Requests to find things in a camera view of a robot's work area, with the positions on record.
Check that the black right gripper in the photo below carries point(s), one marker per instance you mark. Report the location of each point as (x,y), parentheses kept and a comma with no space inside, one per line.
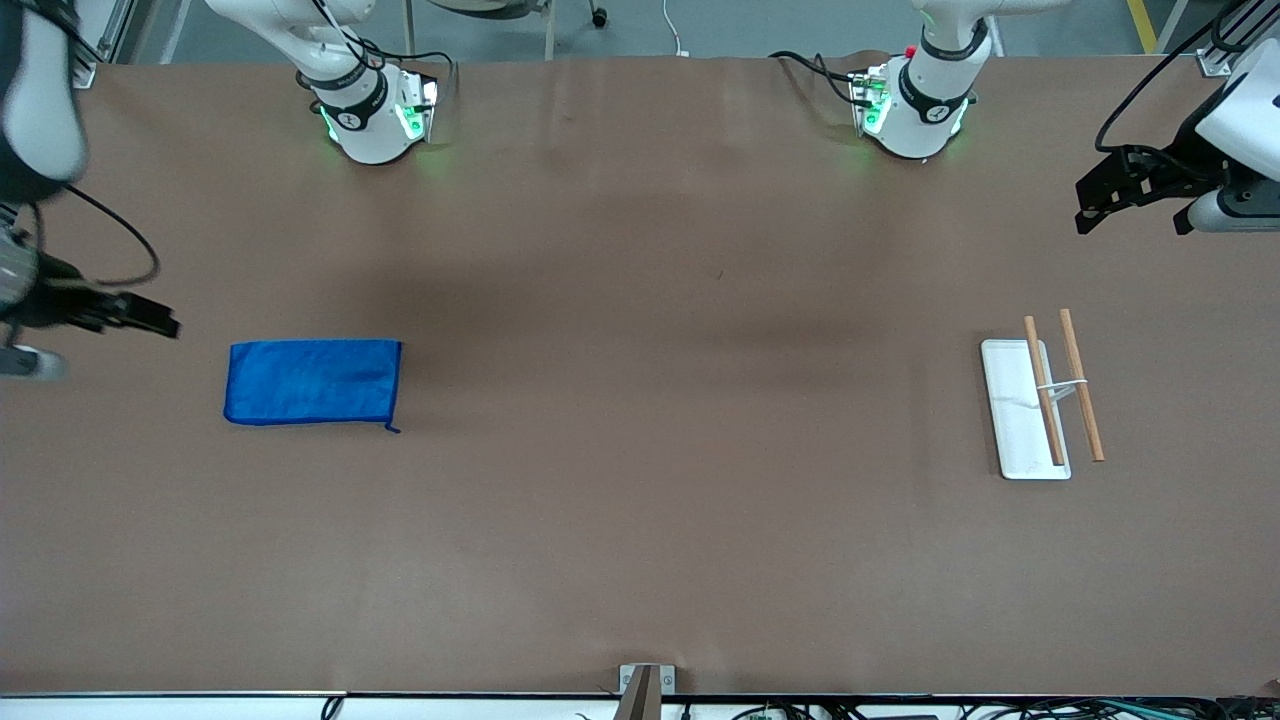
(48,303)

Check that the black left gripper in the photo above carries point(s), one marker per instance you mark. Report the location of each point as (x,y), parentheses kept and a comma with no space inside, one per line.
(1186,147)

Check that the blue towel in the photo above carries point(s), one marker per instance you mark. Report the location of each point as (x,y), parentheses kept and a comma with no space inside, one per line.
(310,382)

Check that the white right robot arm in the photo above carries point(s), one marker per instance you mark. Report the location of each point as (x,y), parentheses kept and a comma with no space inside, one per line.
(365,130)

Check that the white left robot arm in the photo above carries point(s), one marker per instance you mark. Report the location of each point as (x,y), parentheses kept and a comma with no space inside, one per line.
(935,100)

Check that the aluminium frame profile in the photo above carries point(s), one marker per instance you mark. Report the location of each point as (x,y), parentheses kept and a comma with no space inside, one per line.
(105,40)
(1222,55)

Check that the white rack base plate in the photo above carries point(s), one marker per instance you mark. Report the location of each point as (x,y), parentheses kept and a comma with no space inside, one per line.
(1015,430)

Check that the brown camera post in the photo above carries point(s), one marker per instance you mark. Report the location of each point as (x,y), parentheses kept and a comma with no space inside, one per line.
(638,700)

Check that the grey metal bracket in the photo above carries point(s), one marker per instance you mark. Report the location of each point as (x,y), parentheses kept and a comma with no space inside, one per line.
(665,678)

